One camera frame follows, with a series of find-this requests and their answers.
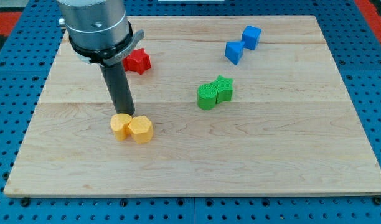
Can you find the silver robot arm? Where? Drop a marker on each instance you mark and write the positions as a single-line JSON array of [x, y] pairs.
[[99, 30]]

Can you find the blue triangle block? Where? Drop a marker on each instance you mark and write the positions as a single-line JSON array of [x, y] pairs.
[[234, 51]]

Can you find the blue cube block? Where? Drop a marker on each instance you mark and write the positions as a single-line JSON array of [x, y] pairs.
[[251, 36]]

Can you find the green cylinder block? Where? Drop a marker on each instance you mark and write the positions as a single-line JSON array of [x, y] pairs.
[[206, 96]]

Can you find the wooden board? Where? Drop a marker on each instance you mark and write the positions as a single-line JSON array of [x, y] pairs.
[[290, 129]]

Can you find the green star block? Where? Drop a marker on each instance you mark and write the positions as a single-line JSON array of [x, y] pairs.
[[224, 87]]

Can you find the yellow hexagon block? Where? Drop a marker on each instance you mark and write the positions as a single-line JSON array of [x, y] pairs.
[[141, 129]]

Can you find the yellow heart block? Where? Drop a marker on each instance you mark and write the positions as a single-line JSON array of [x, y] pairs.
[[119, 124]]

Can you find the red star block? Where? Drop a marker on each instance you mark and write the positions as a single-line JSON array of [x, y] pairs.
[[138, 61]]

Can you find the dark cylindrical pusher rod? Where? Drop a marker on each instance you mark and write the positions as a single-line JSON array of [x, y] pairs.
[[118, 87]]

